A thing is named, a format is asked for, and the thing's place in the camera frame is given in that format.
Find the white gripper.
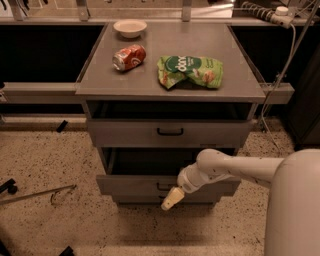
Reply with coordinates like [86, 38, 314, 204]
[161, 163, 209, 211]

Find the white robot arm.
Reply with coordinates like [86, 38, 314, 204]
[162, 149, 320, 256]

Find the grey top drawer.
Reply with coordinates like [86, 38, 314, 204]
[86, 100, 253, 148]

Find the grey drawer cabinet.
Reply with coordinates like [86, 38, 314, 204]
[76, 21, 265, 204]

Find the metal rod on floor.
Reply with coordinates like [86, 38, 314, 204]
[0, 185, 77, 206]

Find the black foot bottom edge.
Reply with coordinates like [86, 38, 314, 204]
[59, 246, 74, 256]

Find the green chip bag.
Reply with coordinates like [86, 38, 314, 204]
[157, 56, 223, 89]

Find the small black block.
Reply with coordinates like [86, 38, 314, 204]
[56, 120, 68, 133]

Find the crushed orange soda can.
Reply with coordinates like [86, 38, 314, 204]
[112, 44, 146, 71]

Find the black caster foot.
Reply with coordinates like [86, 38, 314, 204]
[0, 179, 18, 194]

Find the white ceramic bowl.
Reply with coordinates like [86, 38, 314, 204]
[113, 19, 147, 39]

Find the white power strip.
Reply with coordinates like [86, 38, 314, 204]
[240, 0, 294, 30]

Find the white cable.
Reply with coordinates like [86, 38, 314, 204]
[244, 23, 297, 154]

